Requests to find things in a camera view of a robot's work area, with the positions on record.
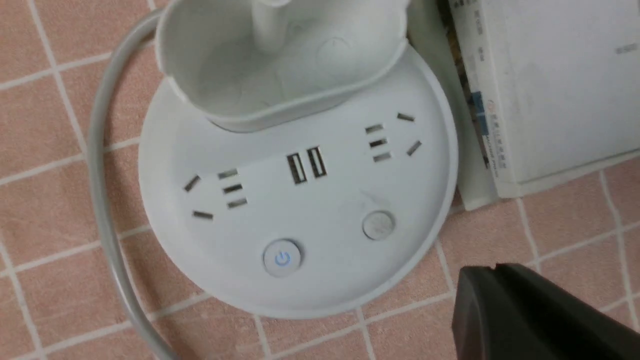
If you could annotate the top white self-driving book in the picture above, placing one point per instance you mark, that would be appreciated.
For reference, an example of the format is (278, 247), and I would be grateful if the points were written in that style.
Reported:
(556, 85)

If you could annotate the pink checkered tablecloth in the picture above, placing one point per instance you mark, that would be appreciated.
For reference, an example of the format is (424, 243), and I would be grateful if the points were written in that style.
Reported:
(58, 300)

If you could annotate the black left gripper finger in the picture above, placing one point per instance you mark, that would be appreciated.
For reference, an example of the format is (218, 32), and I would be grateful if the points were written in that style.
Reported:
(511, 312)

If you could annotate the white desk lamp with sockets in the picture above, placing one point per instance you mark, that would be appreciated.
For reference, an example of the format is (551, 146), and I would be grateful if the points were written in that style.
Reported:
(299, 156)

